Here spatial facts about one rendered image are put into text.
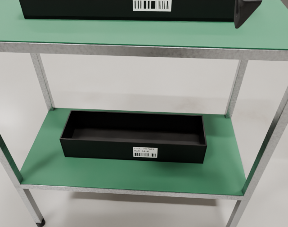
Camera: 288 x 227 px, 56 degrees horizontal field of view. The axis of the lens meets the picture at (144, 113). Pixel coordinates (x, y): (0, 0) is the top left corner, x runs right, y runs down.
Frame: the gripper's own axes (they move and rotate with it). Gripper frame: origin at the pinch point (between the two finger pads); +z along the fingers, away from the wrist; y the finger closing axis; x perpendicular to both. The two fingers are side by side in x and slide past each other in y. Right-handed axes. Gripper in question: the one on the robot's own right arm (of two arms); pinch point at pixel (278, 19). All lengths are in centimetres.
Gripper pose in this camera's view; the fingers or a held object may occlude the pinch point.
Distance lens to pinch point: 37.9
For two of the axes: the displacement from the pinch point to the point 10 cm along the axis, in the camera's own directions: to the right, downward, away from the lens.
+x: 0.1, 9.3, -3.7
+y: -10.0, 0.1, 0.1
